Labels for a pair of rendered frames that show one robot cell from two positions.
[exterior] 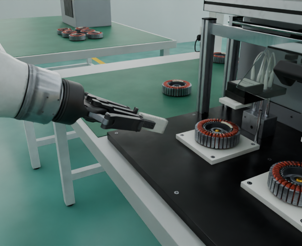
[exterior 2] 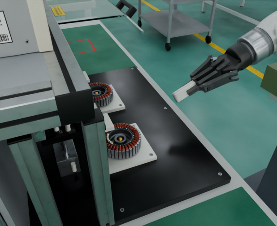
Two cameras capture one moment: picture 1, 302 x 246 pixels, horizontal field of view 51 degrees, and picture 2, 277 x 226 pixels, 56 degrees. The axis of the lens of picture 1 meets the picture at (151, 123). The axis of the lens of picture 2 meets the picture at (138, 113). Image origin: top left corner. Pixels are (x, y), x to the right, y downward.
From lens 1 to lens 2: 123 cm
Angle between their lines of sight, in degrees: 117
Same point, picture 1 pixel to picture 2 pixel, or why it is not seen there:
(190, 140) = (144, 146)
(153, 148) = (179, 146)
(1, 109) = not seen: hidden behind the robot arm
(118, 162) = (208, 147)
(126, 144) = (205, 154)
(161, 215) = (173, 106)
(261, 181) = (112, 105)
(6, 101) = not seen: hidden behind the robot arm
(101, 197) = not seen: outside the picture
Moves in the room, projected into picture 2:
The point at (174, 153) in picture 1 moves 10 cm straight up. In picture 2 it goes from (161, 140) to (163, 112)
